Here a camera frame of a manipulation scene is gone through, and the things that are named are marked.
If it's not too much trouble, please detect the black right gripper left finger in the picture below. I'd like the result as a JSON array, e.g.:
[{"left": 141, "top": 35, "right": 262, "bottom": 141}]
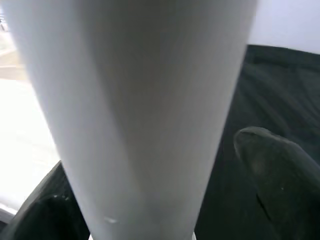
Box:
[{"left": 0, "top": 159, "right": 92, "bottom": 240}]

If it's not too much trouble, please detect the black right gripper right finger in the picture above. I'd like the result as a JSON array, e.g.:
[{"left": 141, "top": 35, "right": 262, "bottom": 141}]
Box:
[{"left": 233, "top": 126, "right": 320, "bottom": 240}]

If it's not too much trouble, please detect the white plastic table leg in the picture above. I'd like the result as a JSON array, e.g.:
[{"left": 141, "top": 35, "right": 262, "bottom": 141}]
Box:
[{"left": 0, "top": 0, "right": 260, "bottom": 240}]

